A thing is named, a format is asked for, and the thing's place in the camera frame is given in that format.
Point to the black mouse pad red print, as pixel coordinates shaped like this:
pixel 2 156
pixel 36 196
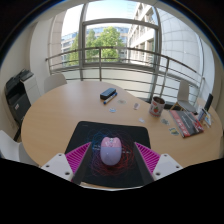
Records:
pixel 83 133

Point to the strawberry print mug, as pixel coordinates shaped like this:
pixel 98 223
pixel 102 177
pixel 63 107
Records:
pixel 157 107

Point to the red cover magazine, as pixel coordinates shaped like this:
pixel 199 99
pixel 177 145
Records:
pixel 186 124

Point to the black cylindrical speaker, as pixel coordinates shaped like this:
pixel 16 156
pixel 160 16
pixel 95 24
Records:
pixel 208 102

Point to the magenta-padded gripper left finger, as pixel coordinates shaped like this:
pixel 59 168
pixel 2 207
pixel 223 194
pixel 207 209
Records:
pixel 75 160

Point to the black whiteboard eraser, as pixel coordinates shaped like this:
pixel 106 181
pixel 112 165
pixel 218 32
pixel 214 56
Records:
pixel 108 93

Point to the lilac and pink computer mouse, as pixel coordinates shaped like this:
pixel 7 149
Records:
pixel 111 151

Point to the blue marker pen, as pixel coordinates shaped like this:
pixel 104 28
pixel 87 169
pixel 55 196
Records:
pixel 110 98

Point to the green tree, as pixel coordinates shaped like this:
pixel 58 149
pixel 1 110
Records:
pixel 106 40

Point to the metal balcony railing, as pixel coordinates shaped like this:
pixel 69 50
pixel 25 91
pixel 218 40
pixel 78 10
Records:
pixel 100 65

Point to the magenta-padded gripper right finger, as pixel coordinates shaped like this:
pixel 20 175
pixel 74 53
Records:
pixel 150 160

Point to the white chair wooden legs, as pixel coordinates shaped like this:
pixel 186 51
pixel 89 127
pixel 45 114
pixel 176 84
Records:
pixel 11 148

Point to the small round sticker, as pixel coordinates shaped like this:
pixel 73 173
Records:
pixel 121 101

